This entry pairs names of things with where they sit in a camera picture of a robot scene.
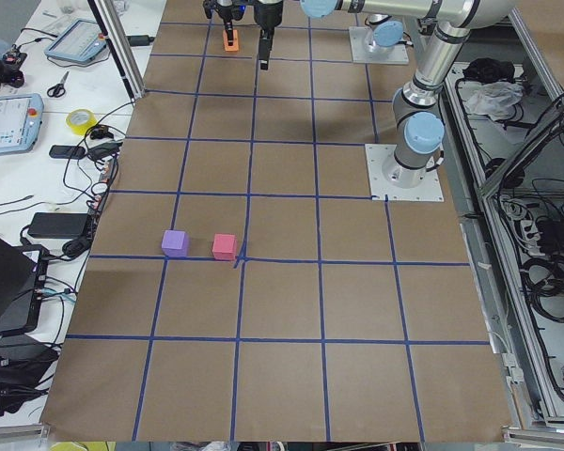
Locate pink foam cube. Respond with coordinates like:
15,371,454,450
211,233,237,261

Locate brown paper table cover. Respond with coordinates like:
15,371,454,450
41,1,512,443

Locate orange foam cube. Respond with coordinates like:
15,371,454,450
223,29,240,53

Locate teach pendant tablet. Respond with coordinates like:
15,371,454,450
0,93,44,155
44,19,106,66

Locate black laptop computer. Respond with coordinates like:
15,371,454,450
0,239,48,336

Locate black power strip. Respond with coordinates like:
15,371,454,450
86,153,119,238

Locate purple foam cube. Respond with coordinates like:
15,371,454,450
161,229,190,257

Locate black handled scissors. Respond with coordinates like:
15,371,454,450
46,71,69,99

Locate upper teach pendant tablet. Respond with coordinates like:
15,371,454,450
44,19,106,66

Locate black smartphone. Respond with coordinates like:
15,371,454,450
49,145,86,160

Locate lower teach pendant tablet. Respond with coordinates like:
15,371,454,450
0,93,44,155

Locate aluminium frame post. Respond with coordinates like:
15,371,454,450
87,0,145,102

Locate black and white cloth pile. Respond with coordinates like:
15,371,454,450
462,57,524,121

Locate black power adapter brick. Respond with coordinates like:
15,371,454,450
27,212,89,239

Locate yellow tape roll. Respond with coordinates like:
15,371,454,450
66,108,98,136

